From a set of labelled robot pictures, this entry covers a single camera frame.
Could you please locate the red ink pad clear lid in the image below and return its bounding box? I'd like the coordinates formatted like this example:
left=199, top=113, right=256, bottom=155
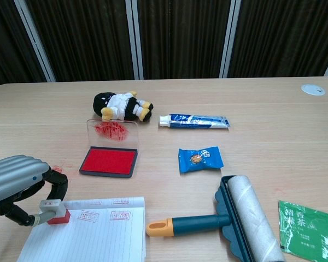
left=79, top=118, right=140, bottom=179

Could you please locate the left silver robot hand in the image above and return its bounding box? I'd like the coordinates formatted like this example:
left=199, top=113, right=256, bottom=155
left=0, top=154, right=69, bottom=227

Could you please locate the black white plush penguin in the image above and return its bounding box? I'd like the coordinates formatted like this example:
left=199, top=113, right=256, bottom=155
left=92, top=91, right=154, bottom=122

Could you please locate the teal lint roller orange tip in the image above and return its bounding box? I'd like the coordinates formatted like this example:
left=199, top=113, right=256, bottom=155
left=145, top=175, right=287, bottom=262

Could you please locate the white table cable grommet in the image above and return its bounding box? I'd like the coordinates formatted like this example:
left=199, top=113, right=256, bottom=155
left=301, top=84, right=326, bottom=97

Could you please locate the blue snack packet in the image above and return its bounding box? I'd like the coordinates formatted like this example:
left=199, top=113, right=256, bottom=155
left=178, top=146, right=225, bottom=174

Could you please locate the blue white toothpaste tube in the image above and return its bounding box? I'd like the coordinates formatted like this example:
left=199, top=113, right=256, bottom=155
left=159, top=114, right=231, bottom=129

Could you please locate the lined paper notebook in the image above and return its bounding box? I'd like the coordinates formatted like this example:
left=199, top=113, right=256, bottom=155
left=16, top=196, right=147, bottom=262

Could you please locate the white stamp with red base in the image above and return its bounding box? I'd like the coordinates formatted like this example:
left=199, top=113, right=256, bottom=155
left=39, top=199, right=72, bottom=225

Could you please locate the green tea packet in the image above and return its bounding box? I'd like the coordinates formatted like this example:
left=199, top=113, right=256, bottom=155
left=278, top=200, right=328, bottom=262

